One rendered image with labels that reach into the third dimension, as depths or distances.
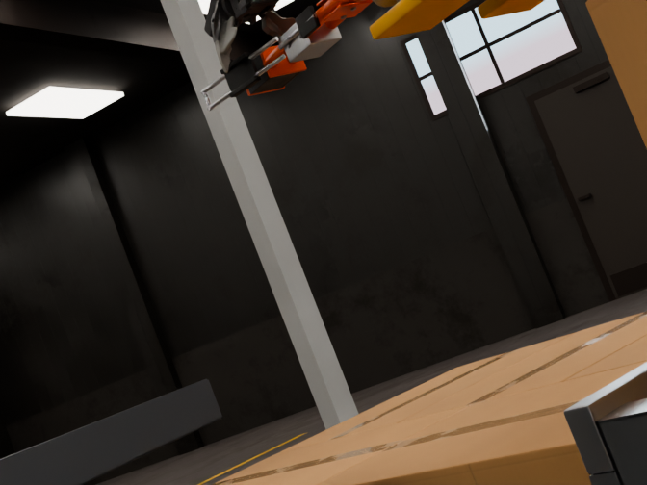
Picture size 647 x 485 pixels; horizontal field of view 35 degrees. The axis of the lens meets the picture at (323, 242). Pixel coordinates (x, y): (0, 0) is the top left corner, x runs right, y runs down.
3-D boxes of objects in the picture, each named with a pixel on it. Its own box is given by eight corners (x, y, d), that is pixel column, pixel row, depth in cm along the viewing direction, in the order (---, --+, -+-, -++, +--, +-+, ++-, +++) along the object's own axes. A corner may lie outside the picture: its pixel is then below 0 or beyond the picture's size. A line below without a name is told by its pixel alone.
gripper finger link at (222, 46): (222, 52, 158) (235, 4, 162) (207, 67, 163) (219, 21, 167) (241, 61, 160) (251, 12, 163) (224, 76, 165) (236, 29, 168)
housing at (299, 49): (344, 38, 158) (333, 12, 158) (309, 44, 154) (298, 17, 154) (322, 57, 163) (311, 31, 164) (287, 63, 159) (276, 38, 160)
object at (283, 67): (307, 68, 169) (297, 41, 169) (271, 76, 164) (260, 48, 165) (283, 89, 175) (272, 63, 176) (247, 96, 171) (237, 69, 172)
